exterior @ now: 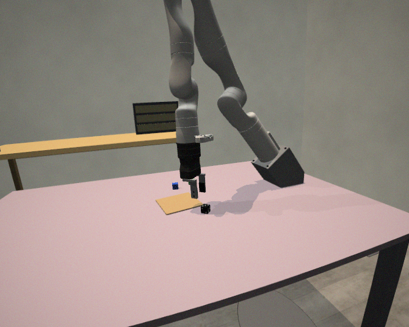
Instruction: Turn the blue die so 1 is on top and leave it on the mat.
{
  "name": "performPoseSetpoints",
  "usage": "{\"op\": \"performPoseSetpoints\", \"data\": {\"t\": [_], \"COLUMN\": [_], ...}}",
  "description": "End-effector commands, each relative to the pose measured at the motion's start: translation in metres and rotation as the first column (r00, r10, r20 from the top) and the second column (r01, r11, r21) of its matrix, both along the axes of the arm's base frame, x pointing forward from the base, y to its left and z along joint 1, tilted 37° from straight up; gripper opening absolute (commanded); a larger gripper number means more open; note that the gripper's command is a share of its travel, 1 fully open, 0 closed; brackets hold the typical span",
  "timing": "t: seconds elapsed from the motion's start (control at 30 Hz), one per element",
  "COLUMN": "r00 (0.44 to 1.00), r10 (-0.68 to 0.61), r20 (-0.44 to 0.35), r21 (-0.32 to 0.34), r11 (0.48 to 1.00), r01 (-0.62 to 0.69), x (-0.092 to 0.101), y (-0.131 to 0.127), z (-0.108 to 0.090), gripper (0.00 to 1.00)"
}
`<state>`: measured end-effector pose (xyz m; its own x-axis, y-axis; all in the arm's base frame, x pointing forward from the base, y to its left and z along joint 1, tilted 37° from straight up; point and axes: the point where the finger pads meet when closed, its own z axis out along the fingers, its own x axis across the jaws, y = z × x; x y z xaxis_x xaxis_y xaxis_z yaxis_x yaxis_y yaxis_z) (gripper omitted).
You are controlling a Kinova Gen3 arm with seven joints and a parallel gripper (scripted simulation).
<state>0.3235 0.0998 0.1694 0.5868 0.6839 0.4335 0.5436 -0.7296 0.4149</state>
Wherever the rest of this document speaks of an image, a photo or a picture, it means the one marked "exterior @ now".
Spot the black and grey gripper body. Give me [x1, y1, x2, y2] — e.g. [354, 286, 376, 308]
[176, 126, 214, 179]

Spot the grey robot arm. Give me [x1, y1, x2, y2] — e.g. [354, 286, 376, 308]
[164, 0, 280, 162]

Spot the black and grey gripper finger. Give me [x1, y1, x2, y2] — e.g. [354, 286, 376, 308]
[183, 179, 198, 199]
[198, 173, 206, 193]

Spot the tan flat mat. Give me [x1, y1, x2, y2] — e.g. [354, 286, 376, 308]
[156, 192, 203, 215]

